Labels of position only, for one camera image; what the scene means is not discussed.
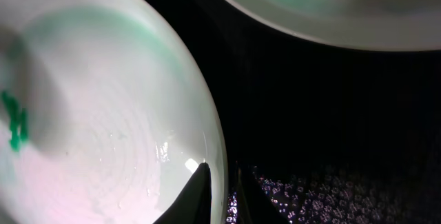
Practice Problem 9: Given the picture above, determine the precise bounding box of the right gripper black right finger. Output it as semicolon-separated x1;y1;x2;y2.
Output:
236;165;288;224

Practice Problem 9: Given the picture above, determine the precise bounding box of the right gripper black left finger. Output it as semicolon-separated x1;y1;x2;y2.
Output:
154;163;212;224

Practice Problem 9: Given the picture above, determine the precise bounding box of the pale green plate bottom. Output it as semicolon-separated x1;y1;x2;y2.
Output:
1;0;228;223

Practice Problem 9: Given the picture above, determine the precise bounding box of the pale green plate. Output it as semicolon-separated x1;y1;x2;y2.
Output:
1;0;228;223
226;0;440;51

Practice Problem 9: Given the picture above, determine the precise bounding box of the round black tray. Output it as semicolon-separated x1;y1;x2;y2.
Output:
146;0;440;223

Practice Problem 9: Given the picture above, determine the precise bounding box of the pale green plate top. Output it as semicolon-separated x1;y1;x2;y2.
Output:
226;0;440;51

